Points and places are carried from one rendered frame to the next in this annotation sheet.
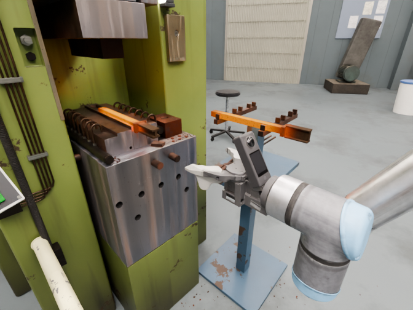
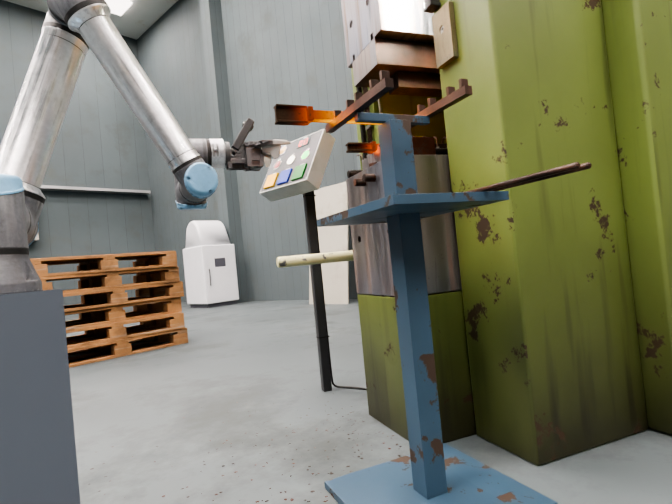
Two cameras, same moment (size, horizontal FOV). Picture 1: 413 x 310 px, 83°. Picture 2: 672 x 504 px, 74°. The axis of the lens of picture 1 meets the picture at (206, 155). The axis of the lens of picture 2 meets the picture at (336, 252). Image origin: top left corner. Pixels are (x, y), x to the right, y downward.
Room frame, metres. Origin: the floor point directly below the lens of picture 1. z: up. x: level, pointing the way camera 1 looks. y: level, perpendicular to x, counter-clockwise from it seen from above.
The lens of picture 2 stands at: (1.28, -1.30, 0.60)
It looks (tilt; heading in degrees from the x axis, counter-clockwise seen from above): 1 degrees up; 114
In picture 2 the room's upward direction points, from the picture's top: 6 degrees counter-clockwise
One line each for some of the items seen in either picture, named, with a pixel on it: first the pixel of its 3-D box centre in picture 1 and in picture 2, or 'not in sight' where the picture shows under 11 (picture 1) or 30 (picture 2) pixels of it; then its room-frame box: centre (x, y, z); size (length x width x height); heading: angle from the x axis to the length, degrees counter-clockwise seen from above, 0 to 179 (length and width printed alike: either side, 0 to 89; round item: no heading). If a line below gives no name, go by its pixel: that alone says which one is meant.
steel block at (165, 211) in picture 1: (127, 174); (440, 226); (0.95, 0.37, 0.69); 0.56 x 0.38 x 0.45; 45
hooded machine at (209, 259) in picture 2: not in sight; (209, 263); (-4.25, 5.26, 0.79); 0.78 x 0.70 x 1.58; 162
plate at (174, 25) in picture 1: (175, 39); (444, 36); (1.08, 0.13, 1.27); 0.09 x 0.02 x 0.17; 135
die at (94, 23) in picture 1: (86, 23); (413, 67); (0.91, 0.41, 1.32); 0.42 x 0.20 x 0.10; 45
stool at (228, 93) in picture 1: (227, 114); not in sight; (3.22, -0.29, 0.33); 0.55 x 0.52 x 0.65; 74
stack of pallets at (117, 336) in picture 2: not in sight; (101, 305); (-2.23, 1.40, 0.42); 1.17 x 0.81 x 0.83; 69
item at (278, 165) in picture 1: (252, 168); (402, 210); (0.98, -0.22, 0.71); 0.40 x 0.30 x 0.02; 139
